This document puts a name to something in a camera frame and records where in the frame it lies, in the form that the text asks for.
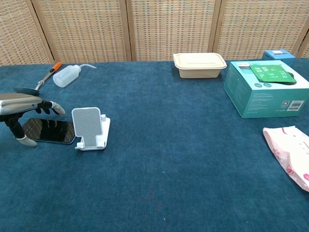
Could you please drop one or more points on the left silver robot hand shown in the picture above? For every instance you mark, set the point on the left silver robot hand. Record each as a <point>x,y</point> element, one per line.
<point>17,102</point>

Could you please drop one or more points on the black smartphone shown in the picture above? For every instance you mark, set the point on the black smartphone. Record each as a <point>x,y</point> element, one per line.
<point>48,130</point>

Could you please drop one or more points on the white phone stand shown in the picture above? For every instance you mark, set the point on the white phone stand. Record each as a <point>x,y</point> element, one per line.
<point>90,128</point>

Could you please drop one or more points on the translucent squeeze wash bottle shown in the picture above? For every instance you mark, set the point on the translucent squeeze wash bottle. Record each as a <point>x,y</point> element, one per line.
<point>65,76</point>

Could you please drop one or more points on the woven folding screen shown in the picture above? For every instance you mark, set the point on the woven folding screen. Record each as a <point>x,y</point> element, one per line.
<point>154,29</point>

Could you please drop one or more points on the beige lidded food container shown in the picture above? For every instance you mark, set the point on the beige lidded food container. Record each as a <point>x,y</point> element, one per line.
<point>199,66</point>

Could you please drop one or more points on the teal cardboard product box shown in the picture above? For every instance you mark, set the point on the teal cardboard product box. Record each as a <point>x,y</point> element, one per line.
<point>265,96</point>

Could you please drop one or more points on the green printed packet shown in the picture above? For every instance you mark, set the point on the green printed packet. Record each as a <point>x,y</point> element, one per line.
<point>272,73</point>

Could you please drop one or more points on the small blue box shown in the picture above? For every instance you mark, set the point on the small blue box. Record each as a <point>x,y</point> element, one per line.
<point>278,56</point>

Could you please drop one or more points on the pink patterned tissue pack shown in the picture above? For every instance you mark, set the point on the pink patterned tissue pack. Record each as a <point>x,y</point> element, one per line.
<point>289,152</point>

